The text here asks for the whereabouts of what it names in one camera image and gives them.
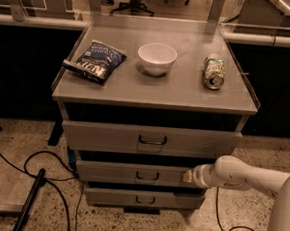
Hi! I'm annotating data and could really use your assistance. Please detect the grey bottom drawer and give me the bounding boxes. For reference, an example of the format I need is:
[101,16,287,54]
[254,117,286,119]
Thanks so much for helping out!
[85,188,205,210]

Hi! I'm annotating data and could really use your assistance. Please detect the blue chip bag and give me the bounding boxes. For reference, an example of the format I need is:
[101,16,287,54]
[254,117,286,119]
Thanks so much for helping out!
[62,40,127,84]

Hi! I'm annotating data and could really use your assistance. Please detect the black floor cable left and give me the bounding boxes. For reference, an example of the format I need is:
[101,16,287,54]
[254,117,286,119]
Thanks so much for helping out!
[0,135,89,231]

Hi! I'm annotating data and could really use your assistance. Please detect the grey top drawer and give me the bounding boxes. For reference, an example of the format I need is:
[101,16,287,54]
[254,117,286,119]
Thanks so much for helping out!
[62,120,242,159]

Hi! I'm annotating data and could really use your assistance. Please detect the white horizontal rail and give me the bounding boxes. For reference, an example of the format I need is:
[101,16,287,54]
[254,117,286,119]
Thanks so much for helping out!
[0,14,290,48]

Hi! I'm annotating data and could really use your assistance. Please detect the white bowl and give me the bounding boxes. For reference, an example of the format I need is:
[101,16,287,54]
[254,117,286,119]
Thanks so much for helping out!
[138,43,178,76]

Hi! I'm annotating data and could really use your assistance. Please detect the grey drawer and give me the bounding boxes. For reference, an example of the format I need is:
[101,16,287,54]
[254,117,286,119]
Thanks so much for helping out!
[62,120,242,159]
[85,188,205,210]
[76,160,196,188]

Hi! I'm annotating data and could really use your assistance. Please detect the green soda can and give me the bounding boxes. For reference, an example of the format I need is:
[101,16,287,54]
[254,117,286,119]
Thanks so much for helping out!
[203,54,225,90]

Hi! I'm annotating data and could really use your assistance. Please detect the black metal bar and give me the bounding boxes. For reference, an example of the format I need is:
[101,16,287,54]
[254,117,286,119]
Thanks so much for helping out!
[13,169,45,231]

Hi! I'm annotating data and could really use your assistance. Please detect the grey drawer cabinet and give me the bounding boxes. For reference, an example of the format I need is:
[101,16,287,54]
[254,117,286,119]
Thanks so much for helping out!
[42,9,268,224]

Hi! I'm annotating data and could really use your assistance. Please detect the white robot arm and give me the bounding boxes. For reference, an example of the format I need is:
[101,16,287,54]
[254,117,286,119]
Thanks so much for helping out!
[182,155,290,231]

